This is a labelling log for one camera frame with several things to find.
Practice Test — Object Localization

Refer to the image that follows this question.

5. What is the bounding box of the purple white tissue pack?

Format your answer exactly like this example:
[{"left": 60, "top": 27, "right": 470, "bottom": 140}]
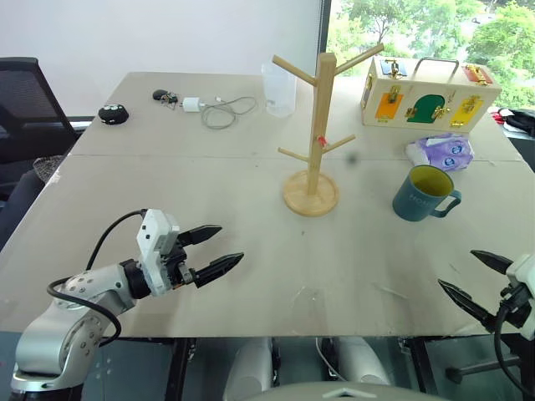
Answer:
[{"left": 405, "top": 132, "right": 476, "bottom": 174}]

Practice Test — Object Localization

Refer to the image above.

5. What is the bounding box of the dark window frame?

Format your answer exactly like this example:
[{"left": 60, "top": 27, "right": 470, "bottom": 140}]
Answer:
[{"left": 318, "top": 0, "right": 334, "bottom": 56}]

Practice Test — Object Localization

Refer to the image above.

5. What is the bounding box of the grey charging cable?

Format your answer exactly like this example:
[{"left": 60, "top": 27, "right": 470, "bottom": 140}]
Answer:
[{"left": 200, "top": 95, "right": 257, "bottom": 130}]

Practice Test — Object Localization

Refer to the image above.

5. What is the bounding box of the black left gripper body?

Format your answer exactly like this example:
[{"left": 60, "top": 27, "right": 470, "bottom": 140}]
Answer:
[{"left": 160, "top": 241, "right": 197, "bottom": 292}]

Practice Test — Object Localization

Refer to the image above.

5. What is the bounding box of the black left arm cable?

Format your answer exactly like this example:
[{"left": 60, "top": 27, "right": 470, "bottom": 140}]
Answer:
[{"left": 46, "top": 209, "right": 148, "bottom": 348}]

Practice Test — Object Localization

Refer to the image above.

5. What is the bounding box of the black oval button device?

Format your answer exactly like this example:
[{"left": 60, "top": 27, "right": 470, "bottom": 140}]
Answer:
[{"left": 98, "top": 104, "right": 130, "bottom": 125}]

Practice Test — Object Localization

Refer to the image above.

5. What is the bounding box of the teal mug with yellow inside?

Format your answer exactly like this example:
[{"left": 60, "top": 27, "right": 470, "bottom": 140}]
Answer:
[{"left": 391, "top": 164, "right": 463, "bottom": 222}]

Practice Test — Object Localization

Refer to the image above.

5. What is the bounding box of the white rounded robot leg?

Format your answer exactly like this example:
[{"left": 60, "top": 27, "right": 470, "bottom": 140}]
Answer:
[
  {"left": 333, "top": 336, "right": 392, "bottom": 386},
  {"left": 222, "top": 337, "right": 276, "bottom": 401}
]

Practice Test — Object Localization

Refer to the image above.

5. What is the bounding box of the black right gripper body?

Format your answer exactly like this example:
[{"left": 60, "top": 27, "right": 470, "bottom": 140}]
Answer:
[{"left": 497, "top": 282, "right": 535, "bottom": 335}]

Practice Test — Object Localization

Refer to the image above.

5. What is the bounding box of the wooden latch lock box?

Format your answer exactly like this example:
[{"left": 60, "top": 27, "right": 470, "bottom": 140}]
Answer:
[{"left": 359, "top": 56, "right": 502, "bottom": 135}]

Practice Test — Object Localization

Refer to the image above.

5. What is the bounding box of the clear plastic measuring cup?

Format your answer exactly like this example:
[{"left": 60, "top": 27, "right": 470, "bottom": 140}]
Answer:
[{"left": 261, "top": 61, "right": 298, "bottom": 119}]

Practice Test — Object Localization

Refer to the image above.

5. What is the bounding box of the black table leg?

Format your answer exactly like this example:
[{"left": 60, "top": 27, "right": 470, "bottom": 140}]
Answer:
[
  {"left": 166, "top": 338, "right": 198, "bottom": 401},
  {"left": 400, "top": 336, "right": 445, "bottom": 394}
]

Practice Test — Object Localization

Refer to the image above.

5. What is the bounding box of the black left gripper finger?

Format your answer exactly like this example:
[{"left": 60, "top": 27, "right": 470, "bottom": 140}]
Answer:
[
  {"left": 177, "top": 224, "right": 223, "bottom": 249},
  {"left": 193, "top": 251, "right": 245, "bottom": 289}
]

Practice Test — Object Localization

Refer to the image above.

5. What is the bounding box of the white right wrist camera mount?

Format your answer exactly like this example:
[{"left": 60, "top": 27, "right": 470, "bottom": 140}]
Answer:
[{"left": 505, "top": 253, "right": 535, "bottom": 342}]

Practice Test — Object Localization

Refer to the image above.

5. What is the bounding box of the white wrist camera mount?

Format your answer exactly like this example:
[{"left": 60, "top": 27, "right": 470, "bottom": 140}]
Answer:
[
  {"left": 136, "top": 208, "right": 181, "bottom": 298},
  {"left": 505, "top": 253, "right": 535, "bottom": 342}
]

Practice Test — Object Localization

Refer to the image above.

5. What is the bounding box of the black mesh office chair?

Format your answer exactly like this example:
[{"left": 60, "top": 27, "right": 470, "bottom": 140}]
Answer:
[{"left": 0, "top": 57, "right": 81, "bottom": 252}]

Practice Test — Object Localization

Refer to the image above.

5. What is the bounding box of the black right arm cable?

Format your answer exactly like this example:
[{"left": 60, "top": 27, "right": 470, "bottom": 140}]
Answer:
[{"left": 492, "top": 298, "right": 535, "bottom": 398}]

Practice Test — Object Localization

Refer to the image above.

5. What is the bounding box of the grey chair base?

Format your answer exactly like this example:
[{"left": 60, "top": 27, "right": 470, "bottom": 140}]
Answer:
[{"left": 444, "top": 353, "right": 524, "bottom": 384}]

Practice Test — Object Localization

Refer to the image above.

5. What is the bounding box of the black bag with red items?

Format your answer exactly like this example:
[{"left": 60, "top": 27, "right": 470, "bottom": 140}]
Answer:
[{"left": 487, "top": 107, "right": 535, "bottom": 140}]

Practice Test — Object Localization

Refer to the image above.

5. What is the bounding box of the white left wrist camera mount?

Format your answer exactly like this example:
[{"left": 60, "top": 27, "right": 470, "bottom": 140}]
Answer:
[{"left": 136, "top": 208, "right": 181, "bottom": 298}]

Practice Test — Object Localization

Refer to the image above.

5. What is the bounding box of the grey robot torso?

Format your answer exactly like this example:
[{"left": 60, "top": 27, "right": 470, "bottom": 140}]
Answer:
[{"left": 249, "top": 381, "right": 446, "bottom": 401}]

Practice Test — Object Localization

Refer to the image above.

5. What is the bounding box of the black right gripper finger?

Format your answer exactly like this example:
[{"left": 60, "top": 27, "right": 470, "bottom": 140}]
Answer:
[
  {"left": 437, "top": 278, "right": 499, "bottom": 333},
  {"left": 470, "top": 249, "right": 514, "bottom": 275}
]

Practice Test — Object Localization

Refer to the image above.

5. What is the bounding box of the small black key fob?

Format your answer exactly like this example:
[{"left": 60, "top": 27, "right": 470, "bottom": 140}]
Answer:
[{"left": 151, "top": 89, "right": 181, "bottom": 111}]

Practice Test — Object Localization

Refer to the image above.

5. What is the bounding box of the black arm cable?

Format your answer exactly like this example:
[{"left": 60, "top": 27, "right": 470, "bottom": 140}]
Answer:
[
  {"left": 492, "top": 298, "right": 535, "bottom": 398},
  {"left": 46, "top": 209, "right": 148, "bottom": 348}
]

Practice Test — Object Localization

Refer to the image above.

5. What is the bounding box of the wooden mug tree stand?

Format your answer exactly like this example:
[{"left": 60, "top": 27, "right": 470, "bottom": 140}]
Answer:
[{"left": 272, "top": 43, "right": 385, "bottom": 217}]

